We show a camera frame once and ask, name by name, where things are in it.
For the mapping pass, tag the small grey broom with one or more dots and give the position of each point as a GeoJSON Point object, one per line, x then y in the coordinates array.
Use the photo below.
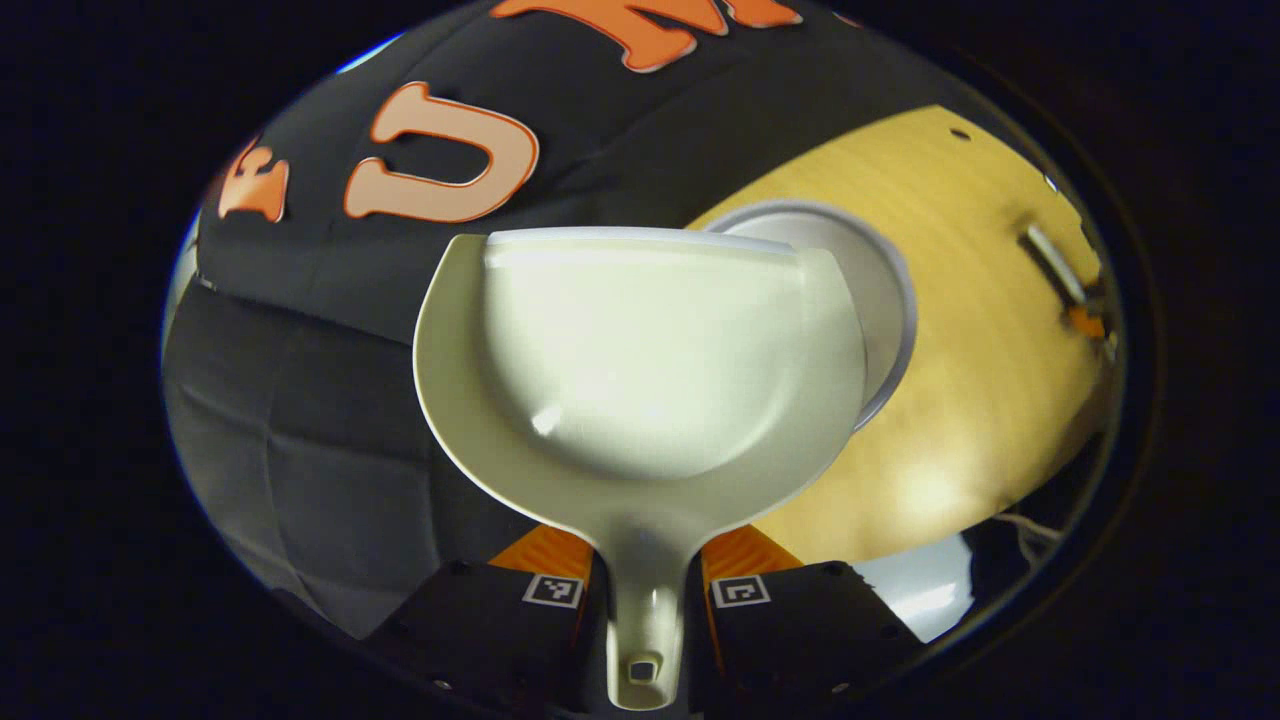
{"type": "Point", "coordinates": [1050, 258]}

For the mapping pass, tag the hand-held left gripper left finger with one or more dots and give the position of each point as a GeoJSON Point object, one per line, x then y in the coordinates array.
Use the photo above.
{"type": "Point", "coordinates": [480, 630]}

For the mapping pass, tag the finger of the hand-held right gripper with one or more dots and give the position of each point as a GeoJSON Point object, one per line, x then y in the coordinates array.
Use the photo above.
{"type": "Point", "coordinates": [1085, 322]}

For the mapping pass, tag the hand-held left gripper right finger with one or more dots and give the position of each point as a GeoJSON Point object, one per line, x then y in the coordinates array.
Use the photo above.
{"type": "Point", "coordinates": [800, 640]}

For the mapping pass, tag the white plastic dustpan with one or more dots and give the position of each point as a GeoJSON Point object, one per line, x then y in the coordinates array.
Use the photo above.
{"type": "Point", "coordinates": [640, 350]}

